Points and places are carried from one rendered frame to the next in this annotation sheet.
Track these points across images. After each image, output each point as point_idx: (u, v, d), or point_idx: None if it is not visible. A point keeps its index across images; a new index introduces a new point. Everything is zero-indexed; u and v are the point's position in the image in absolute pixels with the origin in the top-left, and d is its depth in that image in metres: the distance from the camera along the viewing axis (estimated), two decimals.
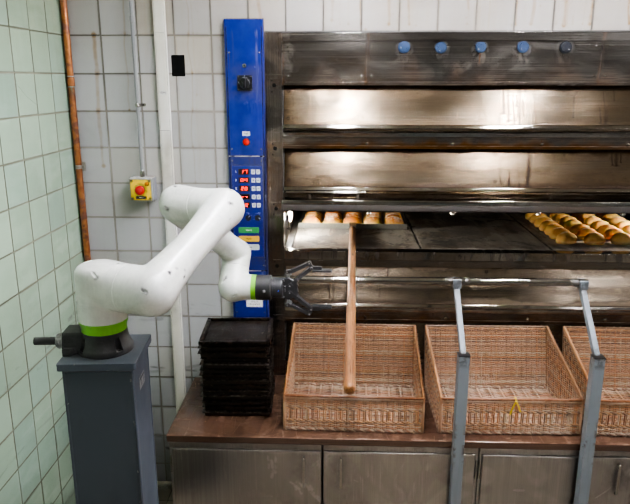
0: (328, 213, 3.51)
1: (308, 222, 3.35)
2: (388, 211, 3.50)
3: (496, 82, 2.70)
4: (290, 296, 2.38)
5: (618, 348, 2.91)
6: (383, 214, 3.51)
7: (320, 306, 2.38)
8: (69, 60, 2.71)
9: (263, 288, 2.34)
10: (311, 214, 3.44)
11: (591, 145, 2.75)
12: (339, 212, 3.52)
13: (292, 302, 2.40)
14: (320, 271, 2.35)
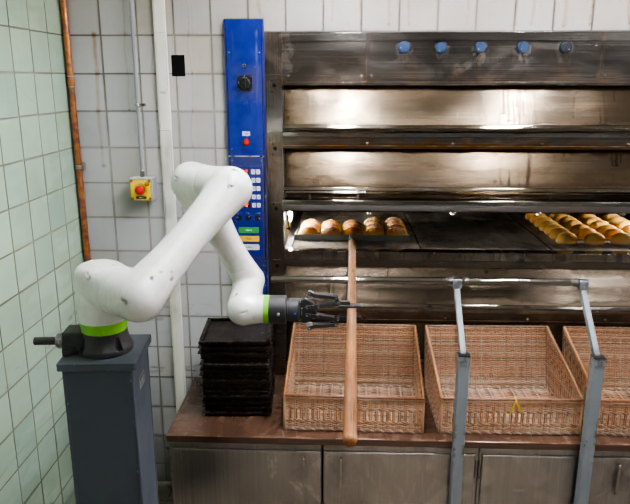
0: (326, 223, 3.26)
1: (304, 233, 3.11)
2: (390, 221, 3.26)
3: (496, 82, 2.70)
4: (307, 319, 2.12)
5: (618, 348, 2.91)
6: (386, 224, 3.26)
7: None
8: (69, 60, 2.71)
9: (277, 311, 2.08)
10: (308, 224, 3.20)
11: (591, 145, 2.75)
12: (338, 222, 3.28)
13: (312, 322, 2.14)
14: (348, 306, 2.10)
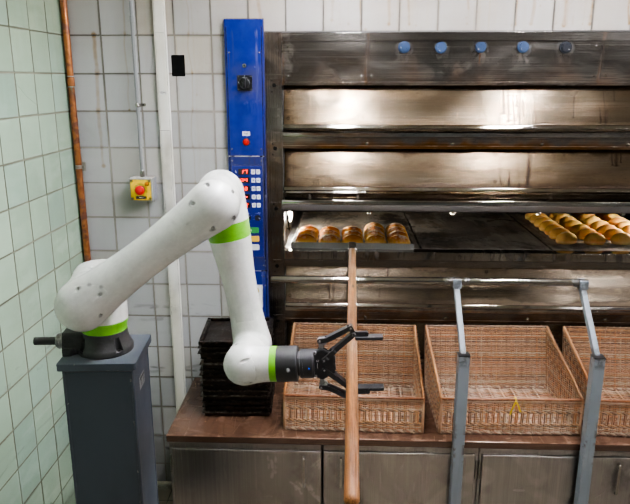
0: (324, 230, 3.11)
1: (302, 241, 2.96)
2: (392, 227, 3.11)
3: (496, 82, 2.70)
4: (325, 375, 1.69)
5: (618, 348, 2.91)
6: (387, 231, 3.11)
7: (368, 387, 1.69)
8: (69, 60, 2.71)
9: (287, 366, 1.65)
10: (306, 231, 3.04)
11: (591, 145, 2.75)
12: (337, 228, 3.12)
13: (327, 382, 1.71)
14: (366, 338, 1.66)
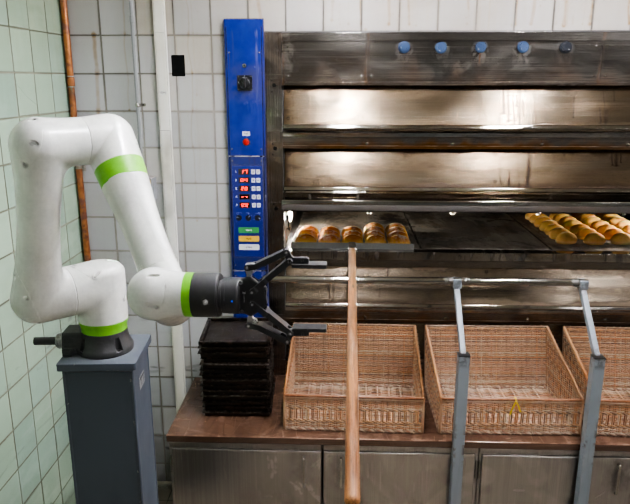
0: (324, 230, 3.11)
1: (302, 241, 2.96)
2: (392, 227, 3.11)
3: (496, 82, 2.70)
4: (253, 310, 1.35)
5: (618, 348, 2.91)
6: (387, 231, 3.11)
7: (306, 328, 1.35)
8: (69, 60, 2.71)
9: (204, 297, 1.31)
10: (306, 231, 3.04)
11: (591, 145, 2.75)
12: (337, 228, 3.12)
13: (257, 320, 1.37)
14: (306, 266, 1.31)
